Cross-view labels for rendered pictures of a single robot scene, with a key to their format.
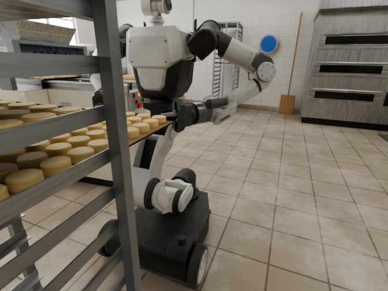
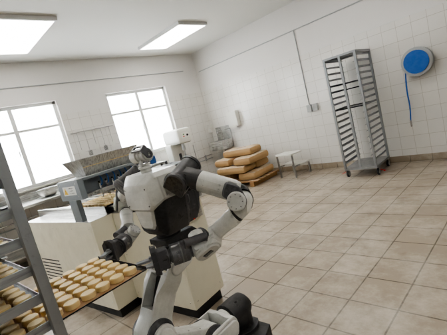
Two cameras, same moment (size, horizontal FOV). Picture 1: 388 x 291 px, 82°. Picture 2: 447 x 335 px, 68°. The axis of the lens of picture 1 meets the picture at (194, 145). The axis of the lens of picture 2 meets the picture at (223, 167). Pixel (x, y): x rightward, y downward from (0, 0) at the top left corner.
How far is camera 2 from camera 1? 85 cm
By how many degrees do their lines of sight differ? 27
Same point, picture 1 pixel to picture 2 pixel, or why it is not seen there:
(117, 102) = (43, 292)
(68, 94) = not seen: hidden behind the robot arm
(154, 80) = (148, 221)
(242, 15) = (366, 34)
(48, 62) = not seen: outside the picture
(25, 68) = not seen: outside the picture
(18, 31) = (82, 169)
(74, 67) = (10, 281)
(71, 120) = (12, 312)
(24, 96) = (90, 226)
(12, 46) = (78, 185)
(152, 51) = (139, 197)
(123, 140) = (54, 314)
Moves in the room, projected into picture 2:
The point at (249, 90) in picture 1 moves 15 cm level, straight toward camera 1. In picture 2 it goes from (225, 222) to (202, 238)
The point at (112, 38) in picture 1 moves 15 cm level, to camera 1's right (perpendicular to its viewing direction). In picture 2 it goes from (32, 256) to (69, 253)
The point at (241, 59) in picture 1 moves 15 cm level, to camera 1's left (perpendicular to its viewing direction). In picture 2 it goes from (211, 192) to (179, 197)
